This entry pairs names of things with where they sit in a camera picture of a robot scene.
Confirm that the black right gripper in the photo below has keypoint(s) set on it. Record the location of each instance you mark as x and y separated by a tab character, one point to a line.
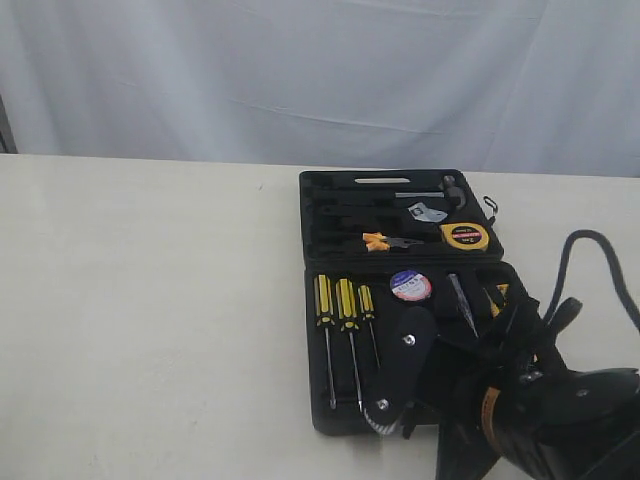
446	371

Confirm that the yellow utility knife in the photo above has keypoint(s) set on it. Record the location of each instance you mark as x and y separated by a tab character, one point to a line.
497	297

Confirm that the yellow tape measure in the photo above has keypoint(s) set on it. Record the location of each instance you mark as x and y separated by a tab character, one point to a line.
470	236

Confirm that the black PVC insulating tape roll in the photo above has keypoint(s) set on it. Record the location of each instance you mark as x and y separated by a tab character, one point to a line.
410	286

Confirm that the black plastic tool case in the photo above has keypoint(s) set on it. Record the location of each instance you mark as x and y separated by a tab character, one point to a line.
410	303

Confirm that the black orange combination pliers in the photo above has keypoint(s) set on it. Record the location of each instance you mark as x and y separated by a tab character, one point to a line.
367	241

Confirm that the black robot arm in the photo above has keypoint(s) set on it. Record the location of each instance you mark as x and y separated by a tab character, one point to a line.
524	405

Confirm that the clear voltage tester pen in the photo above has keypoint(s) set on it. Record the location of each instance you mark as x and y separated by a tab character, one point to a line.
463	303

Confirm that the small yellow black screwdriver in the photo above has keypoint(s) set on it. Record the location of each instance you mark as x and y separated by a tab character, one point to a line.
368	316

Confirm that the middle yellow black screwdriver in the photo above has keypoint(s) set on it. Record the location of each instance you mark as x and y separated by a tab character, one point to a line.
349	325

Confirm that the large yellow black screwdriver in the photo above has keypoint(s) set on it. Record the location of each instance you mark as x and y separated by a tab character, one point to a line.
325	320

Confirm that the white fabric backdrop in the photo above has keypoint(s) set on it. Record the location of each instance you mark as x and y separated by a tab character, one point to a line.
496	86

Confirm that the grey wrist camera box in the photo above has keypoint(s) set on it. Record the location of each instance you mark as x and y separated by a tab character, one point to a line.
394	385

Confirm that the adjustable wrench black handle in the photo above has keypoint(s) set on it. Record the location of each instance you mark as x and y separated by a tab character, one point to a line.
418	211

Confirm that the claw hammer black handle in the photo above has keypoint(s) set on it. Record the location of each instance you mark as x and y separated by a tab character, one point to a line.
447	191

